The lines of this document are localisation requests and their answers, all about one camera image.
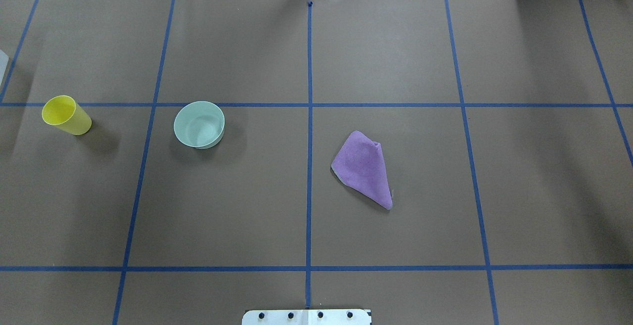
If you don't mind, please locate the purple cloth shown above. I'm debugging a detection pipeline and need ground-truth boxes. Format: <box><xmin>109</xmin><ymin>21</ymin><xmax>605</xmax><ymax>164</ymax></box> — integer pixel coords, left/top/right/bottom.
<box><xmin>330</xmin><ymin>131</ymin><xmax>393</xmax><ymax>210</ymax></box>

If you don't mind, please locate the mint green bowl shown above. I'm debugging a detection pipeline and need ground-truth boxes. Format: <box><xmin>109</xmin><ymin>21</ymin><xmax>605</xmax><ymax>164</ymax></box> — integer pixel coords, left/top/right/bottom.
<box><xmin>173</xmin><ymin>100</ymin><xmax>226</xmax><ymax>149</ymax></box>

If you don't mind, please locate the yellow plastic cup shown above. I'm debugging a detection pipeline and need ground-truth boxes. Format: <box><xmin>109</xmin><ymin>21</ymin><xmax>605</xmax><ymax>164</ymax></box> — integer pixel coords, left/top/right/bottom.
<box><xmin>41</xmin><ymin>95</ymin><xmax>92</xmax><ymax>136</ymax></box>

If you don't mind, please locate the clear plastic storage box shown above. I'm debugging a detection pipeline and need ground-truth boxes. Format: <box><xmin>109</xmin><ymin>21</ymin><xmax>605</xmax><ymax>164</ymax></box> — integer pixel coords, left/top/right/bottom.
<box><xmin>0</xmin><ymin>50</ymin><xmax>9</xmax><ymax>84</ymax></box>

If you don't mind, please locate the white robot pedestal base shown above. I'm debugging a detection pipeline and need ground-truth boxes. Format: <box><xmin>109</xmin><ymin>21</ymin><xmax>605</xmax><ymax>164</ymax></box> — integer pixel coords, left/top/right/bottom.
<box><xmin>241</xmin><ymin>309</ymin><xmax>373</xmax><ymax>325</ymax></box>

